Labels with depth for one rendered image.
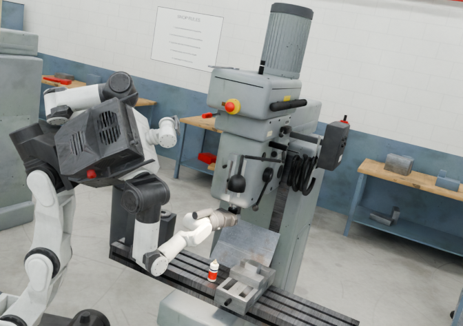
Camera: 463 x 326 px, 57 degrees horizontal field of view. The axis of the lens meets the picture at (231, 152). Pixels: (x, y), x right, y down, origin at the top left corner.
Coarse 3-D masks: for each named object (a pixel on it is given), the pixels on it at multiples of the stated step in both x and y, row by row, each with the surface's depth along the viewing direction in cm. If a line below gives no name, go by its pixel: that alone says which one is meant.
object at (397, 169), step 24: (192, 120) 598; (192, 168) 603; (360, 168) 502; (384, 168) 520; (408, 168) 504; (360, 192) 572; (432, 192) 473; (456, 192) 476; (360, 216) 534; (384, 216) 528; (432, 240) 501; (456, 240) 517
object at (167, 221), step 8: (128, 216) 216; (168, 216) 215; (128, 224) 216; (160, 224) 212; (168, 224) 212; (128, 232) 217; (160, 232) 213; (168, 232) 215; (128, 240) 218; (160, 240) 214; (168, 240) 218
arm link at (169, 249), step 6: (174, 240) 170; (180, 240) 170; (162, 246) 168; (168, 246) 167; (174, 246) 168; (180, 246) 170; (162, 252) 166; (168, 252) 166; (174, 252) 168; (168, 258) 166; (138, 264) 163
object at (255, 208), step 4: (268, 168) 191; (272, 168) 192; (264, 172) 190; (268, 172) 189; (272, 172) 192; (264, 176) 190; (268, 176) 189; (272, 176) 194; (264, 180) 190; (268, 180) 190; (264, 188) 188; (260, 196) 187; (256, 204) 185; (252, 208) 184; (256, 208) 183
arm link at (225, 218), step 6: (216, 210) 188; (222, 210) 194; (216, 216) 184; (222, 216) 186; (228, 216) 189; (234, 216) 190; (222, 222) 185; (228, 222) 189; (234, 222) 190; (216, 228) 184
